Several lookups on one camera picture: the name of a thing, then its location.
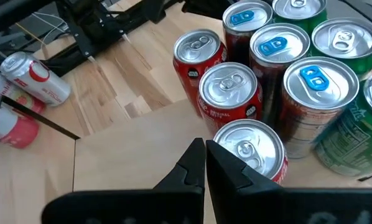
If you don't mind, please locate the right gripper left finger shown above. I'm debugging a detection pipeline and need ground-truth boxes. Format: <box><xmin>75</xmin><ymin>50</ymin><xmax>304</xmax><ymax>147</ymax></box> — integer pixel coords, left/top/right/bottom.
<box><xmin>40</xmin><ymin>138</ymin><xmax>206</xmax><ymax>224</ymax></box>

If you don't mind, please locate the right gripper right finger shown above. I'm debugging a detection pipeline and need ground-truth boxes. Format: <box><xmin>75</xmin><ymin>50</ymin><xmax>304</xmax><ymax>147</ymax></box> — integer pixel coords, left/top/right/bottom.
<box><xmin>205</xmin><ymin>139</ymin><xmax>372</xmax><ymax>224</ymax></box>

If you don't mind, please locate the green soda can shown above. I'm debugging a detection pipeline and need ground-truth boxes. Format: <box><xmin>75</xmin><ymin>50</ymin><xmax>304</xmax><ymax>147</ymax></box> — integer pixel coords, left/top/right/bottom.
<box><xmin>310</xmin><ymin>17</ymin><xmax>372</xmax><ymax>80</ymax></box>
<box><xmin>271</xmin><ymin>0</ymin><xmax>328</xmax><ymax>34</ymax></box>
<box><xmin>313</xmin><ymin>70</ymin><xmax>372</xmax><ymax>178</ymax></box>

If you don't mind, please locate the silver can with red circle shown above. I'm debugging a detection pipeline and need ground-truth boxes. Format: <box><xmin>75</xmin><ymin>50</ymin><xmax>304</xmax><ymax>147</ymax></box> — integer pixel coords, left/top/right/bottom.
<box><xmin>0</xmin><ymin>51</ymin><xmax>72</xmax><ymax>107</ymax></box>

